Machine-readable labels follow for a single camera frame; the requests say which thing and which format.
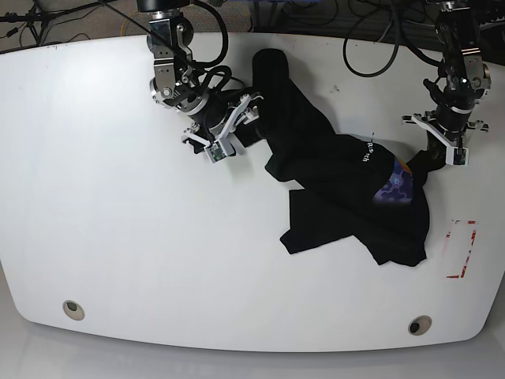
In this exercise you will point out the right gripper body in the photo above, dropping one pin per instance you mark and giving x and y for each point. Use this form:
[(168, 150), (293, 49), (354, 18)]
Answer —
[(208, 122)]

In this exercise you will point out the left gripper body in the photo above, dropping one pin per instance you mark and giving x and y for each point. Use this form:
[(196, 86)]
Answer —
[(448, 125)]

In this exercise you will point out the black graphic T-shirt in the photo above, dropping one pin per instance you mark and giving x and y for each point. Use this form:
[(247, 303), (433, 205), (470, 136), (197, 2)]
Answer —
[(347, 187)]

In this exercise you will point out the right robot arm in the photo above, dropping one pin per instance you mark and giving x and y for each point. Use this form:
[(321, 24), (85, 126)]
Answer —
[(181, 83)]

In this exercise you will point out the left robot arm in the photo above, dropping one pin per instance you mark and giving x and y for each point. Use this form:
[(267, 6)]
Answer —
[(467, 80)]

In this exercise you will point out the red tape rectangle marking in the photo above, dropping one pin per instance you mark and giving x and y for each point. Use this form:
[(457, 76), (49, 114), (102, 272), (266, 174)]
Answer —
[(457, 248)]

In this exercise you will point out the black tripod stand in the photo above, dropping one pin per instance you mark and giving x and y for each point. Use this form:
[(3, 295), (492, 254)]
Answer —
[(37, 20)]

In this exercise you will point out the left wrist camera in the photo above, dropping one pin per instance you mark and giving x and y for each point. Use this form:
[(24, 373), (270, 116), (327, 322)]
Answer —
[(457, 156)]

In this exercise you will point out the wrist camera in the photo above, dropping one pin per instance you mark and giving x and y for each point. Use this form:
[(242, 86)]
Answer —
[(457, 156), (215, 152)]

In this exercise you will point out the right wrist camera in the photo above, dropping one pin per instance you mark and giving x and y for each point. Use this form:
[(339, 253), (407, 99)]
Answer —
[(215, 152)]

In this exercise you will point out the right table cable grommet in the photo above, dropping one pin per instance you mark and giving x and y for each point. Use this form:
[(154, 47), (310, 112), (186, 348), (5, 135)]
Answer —
[(420, 325)]

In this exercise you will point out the table cable grommet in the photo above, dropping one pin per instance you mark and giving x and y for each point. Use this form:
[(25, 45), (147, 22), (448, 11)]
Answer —
[(420, 325), (73, 310)]

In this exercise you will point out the left table cable grommet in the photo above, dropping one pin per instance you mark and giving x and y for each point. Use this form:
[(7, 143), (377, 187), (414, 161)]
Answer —
[(73, 310)]

